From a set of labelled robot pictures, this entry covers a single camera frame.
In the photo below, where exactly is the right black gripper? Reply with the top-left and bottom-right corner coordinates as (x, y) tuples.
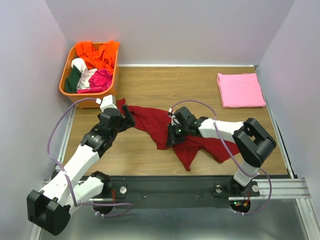
(164, 122), (189, 147)

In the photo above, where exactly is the dark red t shirt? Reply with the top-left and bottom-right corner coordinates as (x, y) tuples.
(127, 105), (230, 171)

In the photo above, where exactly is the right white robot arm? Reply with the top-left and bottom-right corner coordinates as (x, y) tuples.
(166, 116), (277, 195)

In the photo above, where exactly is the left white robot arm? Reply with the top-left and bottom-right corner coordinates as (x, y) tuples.
(26, 105), (136, 236)

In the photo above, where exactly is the magenta t shirt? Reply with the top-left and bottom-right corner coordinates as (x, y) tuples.
(76, 68), (113, 94)

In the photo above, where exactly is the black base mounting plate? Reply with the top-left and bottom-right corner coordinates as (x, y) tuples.
(90, 175), (260, 209)

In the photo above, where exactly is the orange plastic laundry basket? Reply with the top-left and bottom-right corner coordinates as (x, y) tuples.
(58, 42), (119, 109)

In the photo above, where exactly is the white t shirt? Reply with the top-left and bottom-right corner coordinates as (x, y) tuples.
(71, 57), (98, 90)

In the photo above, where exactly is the orange t shirt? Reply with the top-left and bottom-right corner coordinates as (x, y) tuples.
(75, 40), (120, 74)

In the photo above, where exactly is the dark green t shirt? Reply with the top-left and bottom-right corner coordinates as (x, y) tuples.
(64, 67), (82, 94)

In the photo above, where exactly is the folded pink t shirt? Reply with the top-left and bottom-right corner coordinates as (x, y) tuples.
(217, 73), (266, 108)

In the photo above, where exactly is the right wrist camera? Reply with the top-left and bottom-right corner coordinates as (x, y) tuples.
(169, 106), (197, 126)

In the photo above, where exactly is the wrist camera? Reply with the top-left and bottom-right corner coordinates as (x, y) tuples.
(95, 94), (118, 112)
(169, 106), (197, 126)

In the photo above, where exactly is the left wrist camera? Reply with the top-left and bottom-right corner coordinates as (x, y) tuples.
(95, 94), (118, 112)

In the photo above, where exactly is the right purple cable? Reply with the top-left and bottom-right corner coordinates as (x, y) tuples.
(168, 99), (273, 216)

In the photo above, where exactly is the purple cable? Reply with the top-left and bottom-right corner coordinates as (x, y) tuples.
(168, 99), (273, 216)
(47, 97), (133, 218)

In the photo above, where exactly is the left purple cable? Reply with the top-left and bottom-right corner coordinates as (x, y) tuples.
(47, 97), (133, 218)

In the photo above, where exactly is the aluminium frame rail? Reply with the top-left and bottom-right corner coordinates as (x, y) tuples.
(28, 66), (312, 240)

